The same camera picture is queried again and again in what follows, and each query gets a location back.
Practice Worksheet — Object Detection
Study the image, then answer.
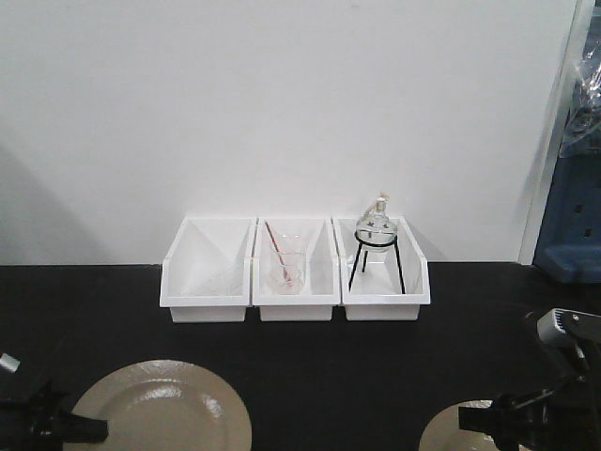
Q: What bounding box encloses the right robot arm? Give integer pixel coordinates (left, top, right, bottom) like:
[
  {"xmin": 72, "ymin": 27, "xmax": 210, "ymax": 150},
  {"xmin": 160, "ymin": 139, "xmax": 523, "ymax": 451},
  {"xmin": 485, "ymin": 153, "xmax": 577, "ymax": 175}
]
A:
[{"xmin": 457, "ymin": 308, "xmax": 600, "ymax": 450}]

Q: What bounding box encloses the right white storage bin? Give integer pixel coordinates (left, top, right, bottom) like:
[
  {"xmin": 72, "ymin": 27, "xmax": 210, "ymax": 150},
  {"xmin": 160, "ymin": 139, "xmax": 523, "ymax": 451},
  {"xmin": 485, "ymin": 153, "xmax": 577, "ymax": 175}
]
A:
[{"xmin": 332, "ymin": 217, "xmax": 431, "ymax": 320}]

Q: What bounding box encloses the clear plastic bag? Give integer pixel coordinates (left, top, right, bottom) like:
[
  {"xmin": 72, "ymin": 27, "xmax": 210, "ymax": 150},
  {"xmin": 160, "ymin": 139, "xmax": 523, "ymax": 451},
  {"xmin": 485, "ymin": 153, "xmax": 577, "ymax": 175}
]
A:
[{"xmin": 560, "ymin": 11, "xmax": 600, "ymax": 158}]

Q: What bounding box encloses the red glass stirring rod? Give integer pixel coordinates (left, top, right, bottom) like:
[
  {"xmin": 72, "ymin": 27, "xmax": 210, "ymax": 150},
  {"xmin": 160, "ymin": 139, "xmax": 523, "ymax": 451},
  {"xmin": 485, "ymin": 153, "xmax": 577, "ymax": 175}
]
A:
[{"xmin": 265, "ymin": 222, "xmax": 292, "ymax": 286}]

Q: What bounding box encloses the beige plate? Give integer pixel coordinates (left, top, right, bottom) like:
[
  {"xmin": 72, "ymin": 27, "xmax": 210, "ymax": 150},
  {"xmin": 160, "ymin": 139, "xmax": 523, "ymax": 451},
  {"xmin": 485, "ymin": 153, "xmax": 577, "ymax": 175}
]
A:
[
  {"xmin": 63, "ymin": 360, "xmax": 253, "ymax": 450},
  {"xmin": 418, "ymin": 399, "xmax": 498, "ymax": 451}
]

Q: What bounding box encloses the glass alcohol lamp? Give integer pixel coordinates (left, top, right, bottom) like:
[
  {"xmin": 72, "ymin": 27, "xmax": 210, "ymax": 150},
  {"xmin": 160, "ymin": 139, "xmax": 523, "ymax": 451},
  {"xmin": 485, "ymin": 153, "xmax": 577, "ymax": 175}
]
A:
[{"xmin": 355, "ymin": 192, "xmax": 398, "ymax": 253}]

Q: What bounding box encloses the white storage bin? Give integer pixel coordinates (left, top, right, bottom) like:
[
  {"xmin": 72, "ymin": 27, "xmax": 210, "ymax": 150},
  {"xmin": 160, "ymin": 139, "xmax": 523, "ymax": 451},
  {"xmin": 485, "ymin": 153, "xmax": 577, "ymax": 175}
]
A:
[
  {"xmin": 332, "ymin": 217, "xmax": 431, "ymax": 320},
  {"xmin": 252, "ymin": 218, "xmax": 341, "ymax": 321},
  {"xmin": 160, "ymin": 216, "xmax": 256, "ymax": 323}
]

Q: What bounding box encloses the clear glass beaker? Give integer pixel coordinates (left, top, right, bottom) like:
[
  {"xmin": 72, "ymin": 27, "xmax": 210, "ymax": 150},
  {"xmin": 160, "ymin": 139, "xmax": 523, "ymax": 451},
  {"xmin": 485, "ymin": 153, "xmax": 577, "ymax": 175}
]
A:
[{"xmin": 270, "ymin": 234, "xmax": 307, "ymax": 295}]

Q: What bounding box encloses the blue pegboard drying rack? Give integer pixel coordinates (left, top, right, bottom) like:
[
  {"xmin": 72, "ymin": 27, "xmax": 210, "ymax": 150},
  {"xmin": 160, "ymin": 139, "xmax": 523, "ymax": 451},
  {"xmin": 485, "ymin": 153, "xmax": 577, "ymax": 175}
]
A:
[{"xmin": 532, "ymin": 0, "xmax": 601, "ymax": 285}]

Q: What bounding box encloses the black wire tripod stand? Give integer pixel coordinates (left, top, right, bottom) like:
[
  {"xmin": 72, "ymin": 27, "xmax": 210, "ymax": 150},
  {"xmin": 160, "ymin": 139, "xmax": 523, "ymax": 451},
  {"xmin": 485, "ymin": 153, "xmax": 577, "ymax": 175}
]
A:
[{"xmin": 347, "ymin": 231, "xmax": 407, "ymax": 294}]

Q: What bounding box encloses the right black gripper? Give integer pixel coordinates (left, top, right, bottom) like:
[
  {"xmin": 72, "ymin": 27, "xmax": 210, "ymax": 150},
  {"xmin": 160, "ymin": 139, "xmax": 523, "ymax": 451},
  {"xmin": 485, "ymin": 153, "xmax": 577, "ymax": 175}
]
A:
[{"xmin": 458, "ymin": 376, "xmax": 600, "ymax": 450}]

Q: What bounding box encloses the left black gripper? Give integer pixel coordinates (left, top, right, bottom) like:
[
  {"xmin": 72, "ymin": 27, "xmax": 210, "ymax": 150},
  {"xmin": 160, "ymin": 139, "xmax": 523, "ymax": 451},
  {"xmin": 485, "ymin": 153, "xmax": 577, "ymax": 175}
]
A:
[{"xmin": 1, "ymin": 380, "xmax": 109, "ymax": 450}]

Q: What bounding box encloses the left white storage bin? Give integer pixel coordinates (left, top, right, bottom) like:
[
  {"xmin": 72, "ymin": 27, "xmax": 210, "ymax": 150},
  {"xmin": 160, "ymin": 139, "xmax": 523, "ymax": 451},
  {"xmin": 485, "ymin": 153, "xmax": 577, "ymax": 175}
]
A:
[{"xmin": 160, "ymin": 216, "xmax": 256, "ymax": 323}]

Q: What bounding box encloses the middle white storage bin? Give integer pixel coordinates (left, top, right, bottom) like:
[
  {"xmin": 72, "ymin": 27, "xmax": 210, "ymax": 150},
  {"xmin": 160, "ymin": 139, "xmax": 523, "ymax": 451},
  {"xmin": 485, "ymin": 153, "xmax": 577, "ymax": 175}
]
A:
[{"xmin": 252, "ymin": 218, "xmax": 341, "ymax": 321}]

